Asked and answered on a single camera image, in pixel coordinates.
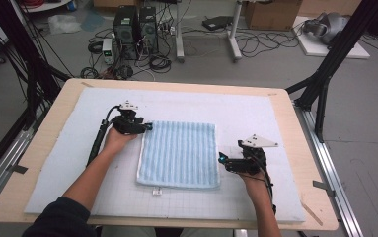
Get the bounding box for coiled black cable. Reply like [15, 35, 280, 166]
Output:
[147, 53, 174, 75]

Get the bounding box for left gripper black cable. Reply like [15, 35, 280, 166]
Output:
[86, 104, 122, 168]

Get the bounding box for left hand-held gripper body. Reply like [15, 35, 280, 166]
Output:
[112, 100, 144, 136]

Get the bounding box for grey headset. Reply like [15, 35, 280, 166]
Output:
[302, 11, 351, 46]

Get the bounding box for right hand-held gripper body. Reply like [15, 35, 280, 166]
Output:
[225, 133, 279, 176]

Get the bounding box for light blue striped towel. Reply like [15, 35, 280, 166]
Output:
[135, 119, 221, 197]

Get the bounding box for black tape piece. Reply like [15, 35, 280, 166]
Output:
[312, 179, 337, 198]
[11, 163, 30, 175]

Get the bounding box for aluminium rail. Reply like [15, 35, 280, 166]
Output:
[0, 128, 36, 215]
[294, 104, 366, 237]

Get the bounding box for loose black floor cables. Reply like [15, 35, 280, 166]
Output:
[235, 27, 305, 59]

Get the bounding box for white foam mat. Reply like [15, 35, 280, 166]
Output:
[24, 87, 306, 223]

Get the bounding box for black metal frame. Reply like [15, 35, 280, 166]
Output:
[284, 0, 378, 144]
[0, 0, 72, 181]

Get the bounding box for thin wooden stick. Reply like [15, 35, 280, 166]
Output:
[300, 200, 325, 227]

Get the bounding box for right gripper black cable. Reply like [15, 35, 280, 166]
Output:
[255, 157, 278, 215]

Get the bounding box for black computer tower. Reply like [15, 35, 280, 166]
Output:
[112, 5, 140, 61]
[138, 5, 160, 54]

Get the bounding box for person's right hand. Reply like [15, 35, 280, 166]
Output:
[238, 171, 273, 202]

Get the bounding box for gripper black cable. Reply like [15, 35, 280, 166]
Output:
[255, 157, 278, 215]
[86, 104, 122, 168]

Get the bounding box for white floor board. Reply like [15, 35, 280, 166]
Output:
[292, 15, 372, 60]

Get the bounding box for large cardboard box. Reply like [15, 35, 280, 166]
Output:
[299, 0, 364, 18]

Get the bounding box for white power supply unit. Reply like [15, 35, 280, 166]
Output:
[101, 37, 115, 65]

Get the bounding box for clear plastic bag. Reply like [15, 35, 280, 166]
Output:
[47, 14, 83, 35]

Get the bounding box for flat black device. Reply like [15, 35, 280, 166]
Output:
[201, 15, 234, 32]

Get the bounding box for open cardboard box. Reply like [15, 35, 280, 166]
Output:
[244, 0, 303, 32]

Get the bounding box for white desk with grey legs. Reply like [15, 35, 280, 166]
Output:
[175, 0, 244, 64]

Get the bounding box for person's left hand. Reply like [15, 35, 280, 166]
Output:
[103, 127, 139, 156]

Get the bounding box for person's dark sleeve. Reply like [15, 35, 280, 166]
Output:
[21, 196, 93, 237]

